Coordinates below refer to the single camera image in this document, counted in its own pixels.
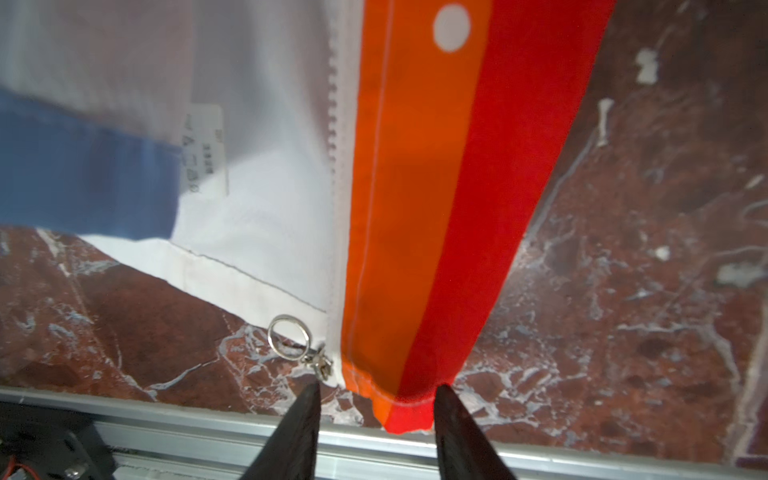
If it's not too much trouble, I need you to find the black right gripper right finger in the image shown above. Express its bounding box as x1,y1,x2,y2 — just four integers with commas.
434,384,516,480

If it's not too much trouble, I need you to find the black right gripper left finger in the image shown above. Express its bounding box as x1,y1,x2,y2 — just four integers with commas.
241,382,321,480

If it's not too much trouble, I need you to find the silver zipper pull ring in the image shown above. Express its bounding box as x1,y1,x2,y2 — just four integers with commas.
266,314,334,383

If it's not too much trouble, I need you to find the rainbow striped kids jacket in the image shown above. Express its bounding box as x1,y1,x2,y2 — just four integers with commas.
1,1,614,434

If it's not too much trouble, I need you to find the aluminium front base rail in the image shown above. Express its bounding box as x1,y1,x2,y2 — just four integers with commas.
1,387,767,479

